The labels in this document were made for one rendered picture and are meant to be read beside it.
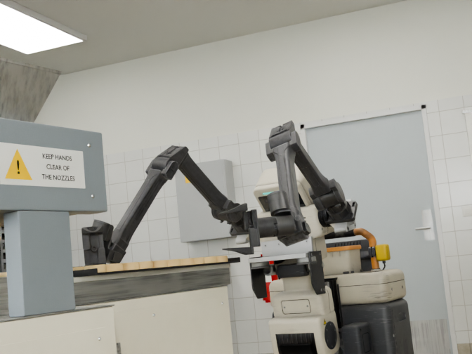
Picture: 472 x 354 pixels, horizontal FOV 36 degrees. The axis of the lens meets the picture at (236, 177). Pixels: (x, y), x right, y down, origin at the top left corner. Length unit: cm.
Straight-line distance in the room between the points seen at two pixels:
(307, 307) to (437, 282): 353
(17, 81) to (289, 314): 168
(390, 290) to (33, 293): 193
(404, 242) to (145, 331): 463
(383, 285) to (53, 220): 184
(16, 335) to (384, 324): 192
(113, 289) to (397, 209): 473
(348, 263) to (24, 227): 195
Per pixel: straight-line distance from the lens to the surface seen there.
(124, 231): 251
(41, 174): 134
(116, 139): 725
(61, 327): 135
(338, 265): 306
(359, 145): 639
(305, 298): 280
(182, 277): 195
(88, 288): 168
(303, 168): 250
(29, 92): 150
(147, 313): 181
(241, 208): 198
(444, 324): 627
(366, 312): 298
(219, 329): 206
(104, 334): 142
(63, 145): 139
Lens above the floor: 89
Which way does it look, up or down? 7 degrees up
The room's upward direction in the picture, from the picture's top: 6 degrees counter-clockwise
